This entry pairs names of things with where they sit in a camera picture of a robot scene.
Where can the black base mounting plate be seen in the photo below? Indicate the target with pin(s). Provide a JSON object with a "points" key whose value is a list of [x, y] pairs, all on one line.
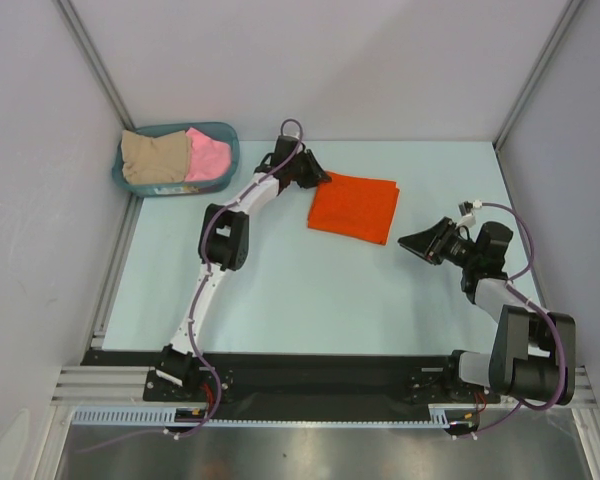
{"points": [[307, 387]]}

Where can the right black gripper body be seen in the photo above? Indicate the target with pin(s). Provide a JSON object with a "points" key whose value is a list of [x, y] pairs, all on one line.
{"points": [[458, 250]]}

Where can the aluminium frame rail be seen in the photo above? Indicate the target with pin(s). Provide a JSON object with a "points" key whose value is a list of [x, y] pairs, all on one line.
{"points": [[100, 385]]}

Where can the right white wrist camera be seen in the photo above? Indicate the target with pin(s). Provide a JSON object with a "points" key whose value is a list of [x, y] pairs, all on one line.
{"points": [[467, 211]]}

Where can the orange t-shirt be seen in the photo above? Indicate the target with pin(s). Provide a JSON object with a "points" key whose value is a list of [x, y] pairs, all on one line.
{"points": [[356, 207]]}

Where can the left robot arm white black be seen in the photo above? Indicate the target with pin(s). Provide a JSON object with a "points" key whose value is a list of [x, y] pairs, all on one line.
{"points": [[224, 246]]}

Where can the pink t-shirt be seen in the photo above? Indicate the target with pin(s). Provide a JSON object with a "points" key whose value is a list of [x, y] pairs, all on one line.
{"points": [[209, 159]]}

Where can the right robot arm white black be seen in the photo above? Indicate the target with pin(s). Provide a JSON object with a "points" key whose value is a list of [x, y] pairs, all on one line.
{"points": [[533, 353]]}

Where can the beige t-shirt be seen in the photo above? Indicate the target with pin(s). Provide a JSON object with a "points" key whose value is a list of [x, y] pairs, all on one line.
{"points": [[155, 160]]}

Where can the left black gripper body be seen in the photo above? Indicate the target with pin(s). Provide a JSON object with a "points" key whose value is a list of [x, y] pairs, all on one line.
{"points": [[302, 172]]}

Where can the white slotted cable duct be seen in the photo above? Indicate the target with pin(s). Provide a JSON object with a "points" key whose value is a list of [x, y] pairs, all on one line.
{"points": [[437, 416]]}

